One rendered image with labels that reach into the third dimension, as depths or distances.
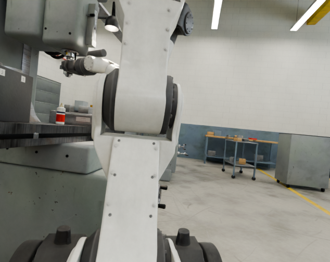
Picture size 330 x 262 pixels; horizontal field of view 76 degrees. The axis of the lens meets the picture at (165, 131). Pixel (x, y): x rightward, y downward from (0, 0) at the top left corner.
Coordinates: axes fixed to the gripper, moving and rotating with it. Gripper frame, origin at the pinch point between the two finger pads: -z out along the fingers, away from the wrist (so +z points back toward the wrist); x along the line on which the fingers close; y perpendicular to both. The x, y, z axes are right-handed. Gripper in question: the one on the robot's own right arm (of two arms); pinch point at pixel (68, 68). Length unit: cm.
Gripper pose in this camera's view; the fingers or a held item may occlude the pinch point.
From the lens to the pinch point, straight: 126.2
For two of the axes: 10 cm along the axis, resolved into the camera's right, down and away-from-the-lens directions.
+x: -5.1, -0.4, -8.6
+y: -0.9, 10.0, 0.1
